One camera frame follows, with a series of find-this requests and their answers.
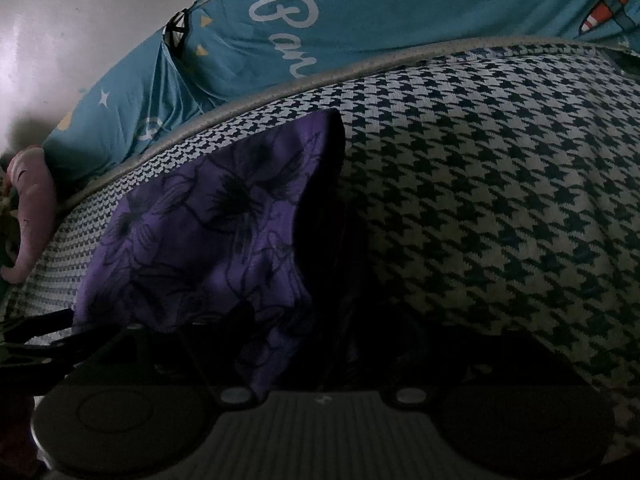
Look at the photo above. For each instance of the teal script print bumper cushion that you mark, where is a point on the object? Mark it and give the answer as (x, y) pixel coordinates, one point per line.
(400, 20)

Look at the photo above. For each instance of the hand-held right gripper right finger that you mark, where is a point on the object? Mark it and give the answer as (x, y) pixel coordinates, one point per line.
(475, 360)

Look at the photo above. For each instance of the teal star print bumper cushion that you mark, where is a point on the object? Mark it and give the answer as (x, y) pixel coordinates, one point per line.
(125, 110)

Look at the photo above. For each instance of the purple floral garment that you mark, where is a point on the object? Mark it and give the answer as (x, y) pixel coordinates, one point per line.
(225, 210)

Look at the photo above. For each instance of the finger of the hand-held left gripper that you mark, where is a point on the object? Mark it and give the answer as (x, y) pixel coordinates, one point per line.
(50, 350)
(35, 327)

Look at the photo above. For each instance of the houndstooth bed mat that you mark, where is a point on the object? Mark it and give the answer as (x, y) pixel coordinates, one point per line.
(500, 185)

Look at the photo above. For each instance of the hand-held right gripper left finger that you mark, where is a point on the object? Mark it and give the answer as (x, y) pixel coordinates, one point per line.
(165, 360)

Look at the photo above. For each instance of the black and white cushion tie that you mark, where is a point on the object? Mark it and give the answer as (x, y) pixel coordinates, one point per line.
(177, 30)

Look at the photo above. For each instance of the pink moon plush pillow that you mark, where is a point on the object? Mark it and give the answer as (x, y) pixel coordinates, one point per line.
(35, 200)

